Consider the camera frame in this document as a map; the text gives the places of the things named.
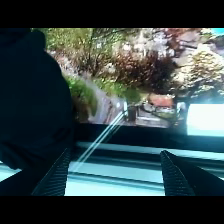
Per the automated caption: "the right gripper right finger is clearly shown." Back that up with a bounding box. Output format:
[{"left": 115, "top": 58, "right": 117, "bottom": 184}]
[{"left": 159, "top": 149, "right": 224, "bottom": 197}]

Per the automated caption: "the black garment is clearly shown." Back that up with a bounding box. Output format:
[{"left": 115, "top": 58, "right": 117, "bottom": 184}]
[{"left": 0, "top": 27, "right": 76, "bottom": 172}]

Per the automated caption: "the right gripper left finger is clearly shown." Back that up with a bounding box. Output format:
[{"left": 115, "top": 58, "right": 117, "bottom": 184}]
[{"left": 0, "top": 147, "right": 72, "bottom": 197}]

